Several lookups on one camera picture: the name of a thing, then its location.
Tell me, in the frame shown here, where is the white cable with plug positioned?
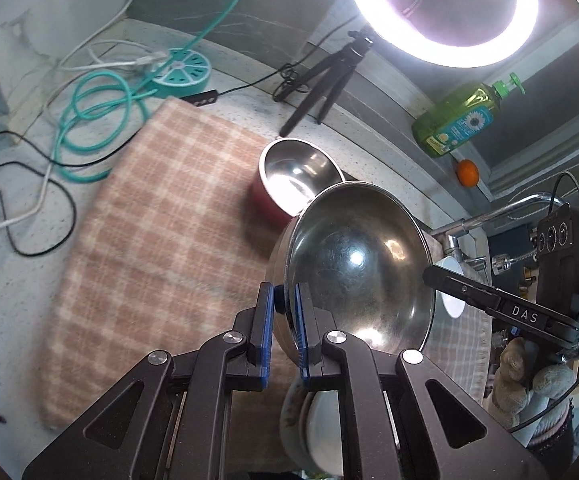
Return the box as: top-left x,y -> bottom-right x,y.
0,40 -> 170,266

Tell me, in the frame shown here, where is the large stainless steel bowl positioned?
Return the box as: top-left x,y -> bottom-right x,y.
264,182 -> 436,368

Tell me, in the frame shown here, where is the black inline remote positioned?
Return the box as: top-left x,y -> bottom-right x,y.
182,90 -> 218,107

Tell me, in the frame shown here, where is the teal round power strip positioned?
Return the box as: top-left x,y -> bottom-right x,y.
152,48 -> 212,98

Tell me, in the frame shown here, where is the black tripod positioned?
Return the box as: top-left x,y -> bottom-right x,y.
278,30 -> 377,138

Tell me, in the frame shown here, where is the person's right hand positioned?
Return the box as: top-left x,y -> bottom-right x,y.
489,336 -> 579,436

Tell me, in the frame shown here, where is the black looped cable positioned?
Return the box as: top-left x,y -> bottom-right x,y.
0,131 -> 77,256

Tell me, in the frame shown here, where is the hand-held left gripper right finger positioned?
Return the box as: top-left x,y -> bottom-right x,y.
294,282 -> 550,480

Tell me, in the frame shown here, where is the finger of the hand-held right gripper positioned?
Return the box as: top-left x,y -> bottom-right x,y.
423,265 -> 579,348

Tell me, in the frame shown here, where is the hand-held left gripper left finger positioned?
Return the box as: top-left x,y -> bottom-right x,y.
22,282 -> 276,480

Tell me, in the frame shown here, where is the white plate grey leaf print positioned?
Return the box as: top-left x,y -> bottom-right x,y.
302,390 -> 345,477

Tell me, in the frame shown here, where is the thin black light cable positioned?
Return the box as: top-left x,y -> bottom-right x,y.
219,15 -> 360,103

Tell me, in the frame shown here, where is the teal cable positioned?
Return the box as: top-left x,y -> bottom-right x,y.
54,0 -> 265,183

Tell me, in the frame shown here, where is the teal ceramic bowl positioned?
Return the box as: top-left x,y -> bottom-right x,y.
434,256 -> 467,318

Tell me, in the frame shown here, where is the orange fruit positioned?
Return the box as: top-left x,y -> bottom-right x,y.
457,159 -> 481,186

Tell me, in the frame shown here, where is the chrome faucet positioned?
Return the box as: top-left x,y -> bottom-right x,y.
429,191 -> 567,261

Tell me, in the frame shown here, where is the green dish soap bottle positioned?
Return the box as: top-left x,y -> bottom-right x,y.
411,72 -> 526,159

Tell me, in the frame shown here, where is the pink plaid cloth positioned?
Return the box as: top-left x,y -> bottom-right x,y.
34,96 -> 493,441

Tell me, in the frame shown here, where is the chrome sprayer hose head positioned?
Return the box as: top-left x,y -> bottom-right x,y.
492,252 -> 537,275

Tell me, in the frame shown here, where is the ring light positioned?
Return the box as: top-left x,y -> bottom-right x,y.
343,0 -> 540,68

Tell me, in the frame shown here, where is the red enamel steel bowl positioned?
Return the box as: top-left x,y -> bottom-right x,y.
249,138 -> 345,226

